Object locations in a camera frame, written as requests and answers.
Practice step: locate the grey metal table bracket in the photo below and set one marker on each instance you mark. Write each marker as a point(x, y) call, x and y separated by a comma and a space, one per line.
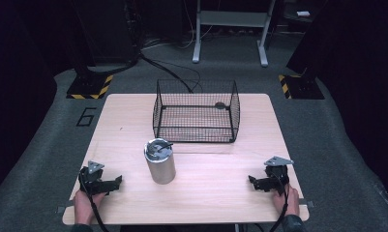
point(65, 208)
point(307, 203)

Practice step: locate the small white box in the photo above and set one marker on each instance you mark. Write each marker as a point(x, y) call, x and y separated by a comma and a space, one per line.
point(303, 14)

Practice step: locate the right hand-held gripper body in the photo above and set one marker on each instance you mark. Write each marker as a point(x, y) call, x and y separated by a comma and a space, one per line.
point(277, 175)

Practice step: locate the person's right hand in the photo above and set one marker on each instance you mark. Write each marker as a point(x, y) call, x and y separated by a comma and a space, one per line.
point(291, 203)

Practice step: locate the silver metal flask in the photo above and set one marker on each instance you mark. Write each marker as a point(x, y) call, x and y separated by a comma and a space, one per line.
point(160, 162)

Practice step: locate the dark curtain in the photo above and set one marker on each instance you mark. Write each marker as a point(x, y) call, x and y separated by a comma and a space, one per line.
point(17, 96)
point(352, 64)

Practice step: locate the black cabinet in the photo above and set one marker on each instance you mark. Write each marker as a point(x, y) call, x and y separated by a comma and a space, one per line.
point(107, 29)

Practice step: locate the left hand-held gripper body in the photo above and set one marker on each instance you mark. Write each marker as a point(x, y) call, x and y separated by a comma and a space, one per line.
point(91, 182)

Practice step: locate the black base with hazard stripes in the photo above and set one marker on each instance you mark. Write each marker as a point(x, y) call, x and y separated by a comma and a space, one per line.
point(90, 87)
point(301, 87)

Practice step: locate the person's left hand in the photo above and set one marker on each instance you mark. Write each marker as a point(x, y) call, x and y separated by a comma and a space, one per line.
point(83, 203)

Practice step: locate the white metal stand frame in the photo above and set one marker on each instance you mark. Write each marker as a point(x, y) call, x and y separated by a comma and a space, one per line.
point(230, 19)

